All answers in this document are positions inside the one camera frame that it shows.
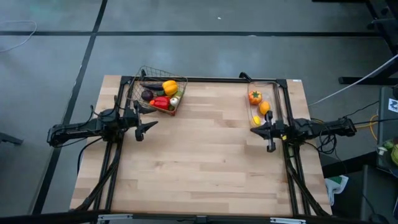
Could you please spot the green lettuce head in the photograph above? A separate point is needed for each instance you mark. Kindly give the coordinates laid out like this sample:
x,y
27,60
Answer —
x,y
178,93

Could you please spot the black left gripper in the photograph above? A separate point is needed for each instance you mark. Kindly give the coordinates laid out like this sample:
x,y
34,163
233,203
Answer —
x,y
130,121

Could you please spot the white and green bag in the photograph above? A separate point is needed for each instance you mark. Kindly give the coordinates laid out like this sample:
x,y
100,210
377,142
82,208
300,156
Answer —
x,y
335,186

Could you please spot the orange citrus fruit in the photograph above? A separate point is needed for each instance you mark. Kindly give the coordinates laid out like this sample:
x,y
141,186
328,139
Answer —
x,y
264,107

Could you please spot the black stand foot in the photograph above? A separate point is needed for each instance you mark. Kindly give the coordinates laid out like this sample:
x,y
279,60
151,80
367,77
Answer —
x,y
11,138

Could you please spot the dark green poblano pepper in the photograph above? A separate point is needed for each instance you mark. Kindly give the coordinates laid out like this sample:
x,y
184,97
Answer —
x,y
151,86

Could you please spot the red pointed pepper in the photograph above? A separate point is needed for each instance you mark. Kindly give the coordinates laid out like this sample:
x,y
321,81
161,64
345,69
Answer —
x,y
162,106

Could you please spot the clear plastic bin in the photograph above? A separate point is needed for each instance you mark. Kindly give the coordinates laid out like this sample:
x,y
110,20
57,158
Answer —
x,y
273,93

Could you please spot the grey side cart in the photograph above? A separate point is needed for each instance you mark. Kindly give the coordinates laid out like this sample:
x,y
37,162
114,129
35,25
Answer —
x,y
385,130

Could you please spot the dark purple eggplant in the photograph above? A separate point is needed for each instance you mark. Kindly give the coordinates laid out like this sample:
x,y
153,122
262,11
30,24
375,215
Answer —
x,y
147,95

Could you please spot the red bell pepper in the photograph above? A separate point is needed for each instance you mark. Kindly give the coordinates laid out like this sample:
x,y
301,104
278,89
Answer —
x,y
161,100

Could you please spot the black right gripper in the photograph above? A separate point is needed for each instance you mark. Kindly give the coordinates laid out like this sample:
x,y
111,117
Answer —
x,y
280,130

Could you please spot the black table frame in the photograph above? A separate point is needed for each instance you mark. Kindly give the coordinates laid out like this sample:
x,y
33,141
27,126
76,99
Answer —
x,y
217,79

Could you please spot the orange tomato toy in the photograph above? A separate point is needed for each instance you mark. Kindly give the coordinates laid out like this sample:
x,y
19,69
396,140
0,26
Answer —
x,y
255,98

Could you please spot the yellow bell pepper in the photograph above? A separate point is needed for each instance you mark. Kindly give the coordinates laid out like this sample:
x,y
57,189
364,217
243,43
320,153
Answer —
x,y
170,87

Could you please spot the white garlic bulb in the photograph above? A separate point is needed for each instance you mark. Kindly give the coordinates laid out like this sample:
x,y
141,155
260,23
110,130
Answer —
x,y
174,101

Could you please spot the black floor stand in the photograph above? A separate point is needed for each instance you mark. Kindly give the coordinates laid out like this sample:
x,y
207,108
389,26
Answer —
x,y
384,18

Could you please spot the yellow lemon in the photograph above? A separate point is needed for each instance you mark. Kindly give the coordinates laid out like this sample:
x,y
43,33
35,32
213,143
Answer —
x,y
256,120

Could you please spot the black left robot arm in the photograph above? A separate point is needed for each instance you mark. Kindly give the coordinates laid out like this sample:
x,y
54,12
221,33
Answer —
x,y
77,129

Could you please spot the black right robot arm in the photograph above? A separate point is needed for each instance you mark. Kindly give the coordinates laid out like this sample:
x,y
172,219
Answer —
x,y
323,127

